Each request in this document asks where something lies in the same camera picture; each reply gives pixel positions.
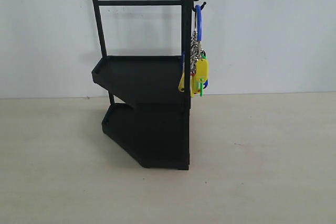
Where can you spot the colourful key tag bunch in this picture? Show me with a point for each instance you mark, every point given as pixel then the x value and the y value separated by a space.
pixel 199 65

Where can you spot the black two-tier shelf rack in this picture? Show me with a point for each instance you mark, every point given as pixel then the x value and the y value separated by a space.
pixel 150 96

